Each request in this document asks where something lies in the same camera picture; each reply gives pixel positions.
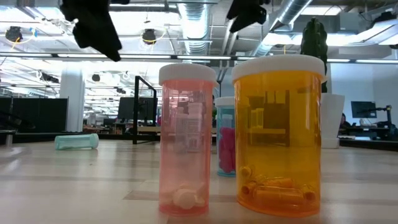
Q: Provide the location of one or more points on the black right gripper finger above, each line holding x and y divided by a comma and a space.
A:
247, 12

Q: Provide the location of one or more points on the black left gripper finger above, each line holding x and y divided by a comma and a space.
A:
93, 25

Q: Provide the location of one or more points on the teal vial magenta pills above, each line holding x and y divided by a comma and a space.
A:
225, 140

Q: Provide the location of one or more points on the green cactus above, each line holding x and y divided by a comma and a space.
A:
314, 40

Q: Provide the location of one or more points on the white pillar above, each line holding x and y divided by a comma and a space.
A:
72, 99

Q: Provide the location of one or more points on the dark computer monitor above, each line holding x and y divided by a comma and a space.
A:
126, 109

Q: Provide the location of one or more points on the black partition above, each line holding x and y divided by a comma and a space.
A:
37, 115

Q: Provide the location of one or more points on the teal vial white pills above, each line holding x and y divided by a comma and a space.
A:
76, 141

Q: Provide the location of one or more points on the white round cap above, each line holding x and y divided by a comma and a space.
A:
278, 140

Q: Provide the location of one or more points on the white plant pot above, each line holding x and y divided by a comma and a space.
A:
331, 119

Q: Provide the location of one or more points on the pink pill vial white cap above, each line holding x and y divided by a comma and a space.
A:
186, 140

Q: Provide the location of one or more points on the person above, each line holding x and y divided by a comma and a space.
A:
343, 121

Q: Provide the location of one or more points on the black computer monitor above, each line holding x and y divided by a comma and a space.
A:
363, 109

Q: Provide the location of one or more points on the silver ventilation duct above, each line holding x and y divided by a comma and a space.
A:
196, 25
290, 11

